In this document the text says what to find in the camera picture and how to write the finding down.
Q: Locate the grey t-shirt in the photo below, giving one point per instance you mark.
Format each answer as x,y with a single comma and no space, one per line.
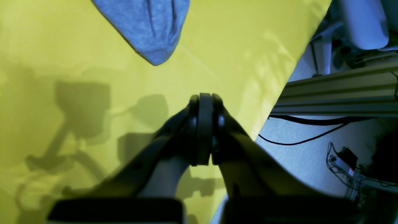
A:
152,27

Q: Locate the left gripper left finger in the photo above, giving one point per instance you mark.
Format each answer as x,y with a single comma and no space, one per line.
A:
143,192

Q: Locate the aluminium frame rail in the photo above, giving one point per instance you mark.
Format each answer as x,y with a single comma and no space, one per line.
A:
363,92

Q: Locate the yellow table cloth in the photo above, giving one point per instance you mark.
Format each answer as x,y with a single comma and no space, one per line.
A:
72,89

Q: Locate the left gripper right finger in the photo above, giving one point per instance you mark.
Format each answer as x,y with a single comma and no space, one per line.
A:
259,190

